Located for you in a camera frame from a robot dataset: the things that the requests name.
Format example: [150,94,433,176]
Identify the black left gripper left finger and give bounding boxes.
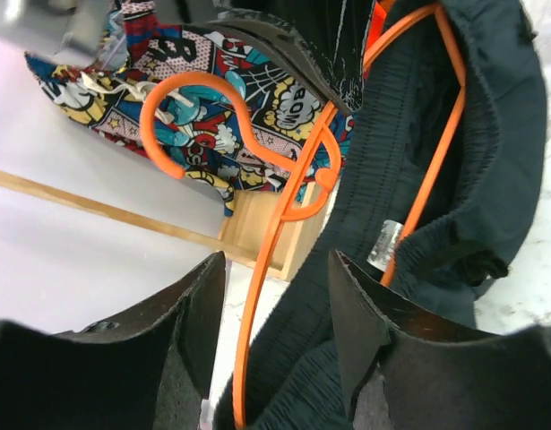
[0,253,226,429]

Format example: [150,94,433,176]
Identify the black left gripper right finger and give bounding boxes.
[329,251,551,429]

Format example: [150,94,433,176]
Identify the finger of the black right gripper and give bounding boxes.
[180,0,375,114]

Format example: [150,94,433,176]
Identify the orange hanger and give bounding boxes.
[140,2,466,429]

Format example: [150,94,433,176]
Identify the dark navy shorts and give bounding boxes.
[245,1,547,429]

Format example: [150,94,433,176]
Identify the comic print shorts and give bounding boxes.
[26,1,375,216]

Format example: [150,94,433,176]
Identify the wooden clothes rack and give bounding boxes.
[0,170,326,281]

